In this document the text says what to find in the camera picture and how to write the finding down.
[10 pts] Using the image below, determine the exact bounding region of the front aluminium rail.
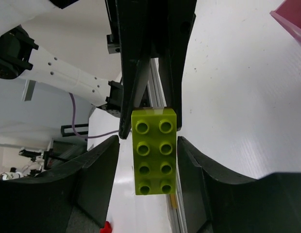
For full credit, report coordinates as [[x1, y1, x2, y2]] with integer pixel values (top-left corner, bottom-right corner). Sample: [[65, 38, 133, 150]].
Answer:
[[132, 59, 187, 233]]

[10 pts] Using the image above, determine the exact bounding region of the large pink container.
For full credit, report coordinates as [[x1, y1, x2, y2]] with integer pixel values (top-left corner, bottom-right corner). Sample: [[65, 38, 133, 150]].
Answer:
[[270, 0, 301, 44]]

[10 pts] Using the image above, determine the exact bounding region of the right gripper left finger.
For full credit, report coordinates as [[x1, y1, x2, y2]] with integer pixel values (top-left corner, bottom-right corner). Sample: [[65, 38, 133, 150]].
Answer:
[[0, 135, 119, 233]]

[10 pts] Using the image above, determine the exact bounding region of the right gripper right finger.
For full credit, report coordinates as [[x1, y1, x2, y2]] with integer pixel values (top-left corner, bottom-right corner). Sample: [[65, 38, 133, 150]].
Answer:
[[177, 136, 301, 233]]

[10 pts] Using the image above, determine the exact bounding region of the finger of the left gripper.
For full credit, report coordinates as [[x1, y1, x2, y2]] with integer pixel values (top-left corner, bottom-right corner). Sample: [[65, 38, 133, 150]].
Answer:
[[156, 0, 197, 130], [105, 0, 151, 139]]

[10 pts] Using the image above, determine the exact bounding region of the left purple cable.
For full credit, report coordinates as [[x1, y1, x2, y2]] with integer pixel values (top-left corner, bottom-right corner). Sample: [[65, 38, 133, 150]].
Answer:
[[68, 92, 119, 140]]

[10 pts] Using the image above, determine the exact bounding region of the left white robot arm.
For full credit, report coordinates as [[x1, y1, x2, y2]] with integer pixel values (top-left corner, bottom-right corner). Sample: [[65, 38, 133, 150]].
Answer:
[[0, 0, 197, 139]]

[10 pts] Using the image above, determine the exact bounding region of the lime long lego brick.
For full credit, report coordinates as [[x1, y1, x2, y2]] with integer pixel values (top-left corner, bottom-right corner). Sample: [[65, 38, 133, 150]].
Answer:
[[131, 108, 177, 195]]

